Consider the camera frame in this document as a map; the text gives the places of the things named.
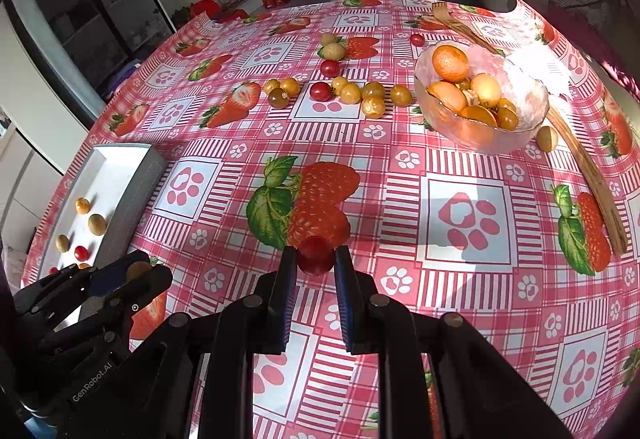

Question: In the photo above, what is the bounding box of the glass door cabinet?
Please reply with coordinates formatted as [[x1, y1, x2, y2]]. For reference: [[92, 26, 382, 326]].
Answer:
[[10, 0, 172, 92]]

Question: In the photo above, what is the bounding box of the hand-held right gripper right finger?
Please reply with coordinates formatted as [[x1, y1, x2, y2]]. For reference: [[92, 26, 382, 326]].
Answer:
[[334, 245, 576, 439]]

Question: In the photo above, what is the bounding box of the red round object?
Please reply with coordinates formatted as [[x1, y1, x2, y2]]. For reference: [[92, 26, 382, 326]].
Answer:
[[190, 0, 222, 20]]

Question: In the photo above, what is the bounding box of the white tray with grey side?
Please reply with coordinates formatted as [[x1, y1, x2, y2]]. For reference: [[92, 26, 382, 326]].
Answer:
[[37, 143, 168, 276]]

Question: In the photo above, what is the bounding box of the clear glass bowl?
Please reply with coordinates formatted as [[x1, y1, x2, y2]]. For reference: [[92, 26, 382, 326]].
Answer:
[[414, 40, 551, 156]]

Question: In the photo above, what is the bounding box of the row of yellow tomatoes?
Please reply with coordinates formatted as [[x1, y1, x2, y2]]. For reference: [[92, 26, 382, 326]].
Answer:
[[263, 76, 414, 120]]

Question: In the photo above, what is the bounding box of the pale orange round fruit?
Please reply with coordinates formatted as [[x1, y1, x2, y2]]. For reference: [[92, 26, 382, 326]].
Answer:
[[470, 72, 503, 107]]

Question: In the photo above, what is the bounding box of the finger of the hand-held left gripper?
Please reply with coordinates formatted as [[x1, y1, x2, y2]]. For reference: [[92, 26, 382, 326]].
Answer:
[[37, 263, 174, 356], [14, 250, 152, 321]]

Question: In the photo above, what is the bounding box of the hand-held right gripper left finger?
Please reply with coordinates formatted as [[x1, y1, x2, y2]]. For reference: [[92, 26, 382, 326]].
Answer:
[[107, 245, 300, 439]]

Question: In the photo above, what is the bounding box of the white tissue paper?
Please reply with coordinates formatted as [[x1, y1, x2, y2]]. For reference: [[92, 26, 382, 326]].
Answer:
[[505, 42, 573, 100]]

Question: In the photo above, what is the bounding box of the tangerine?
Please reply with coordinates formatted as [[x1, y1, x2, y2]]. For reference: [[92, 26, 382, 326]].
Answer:
[[431, 44, 471, 82]]

